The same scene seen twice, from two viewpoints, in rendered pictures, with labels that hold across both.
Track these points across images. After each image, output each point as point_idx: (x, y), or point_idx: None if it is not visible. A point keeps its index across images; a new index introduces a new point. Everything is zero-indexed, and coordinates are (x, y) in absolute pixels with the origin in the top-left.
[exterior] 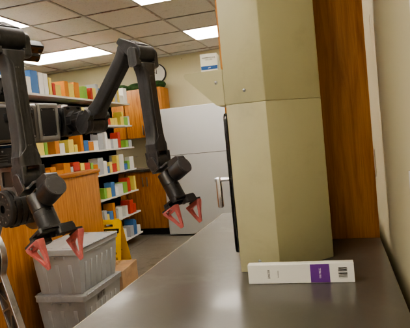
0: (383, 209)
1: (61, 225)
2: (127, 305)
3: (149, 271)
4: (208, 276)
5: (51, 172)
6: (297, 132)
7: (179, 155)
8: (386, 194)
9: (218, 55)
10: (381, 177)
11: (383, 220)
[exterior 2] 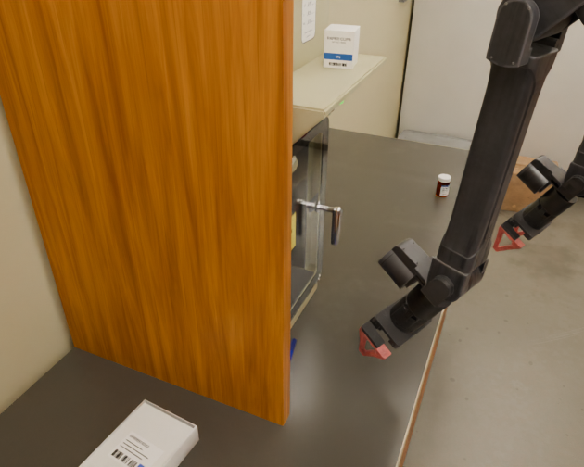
0: None
1: (518, 211)
2: (431, 255)
3: (433, 325)
4: (355, 289)
5: (538, 157)
6: None
7: (402, 242)
8: (55, 284)
9: (324, 30)
10: None
11: None
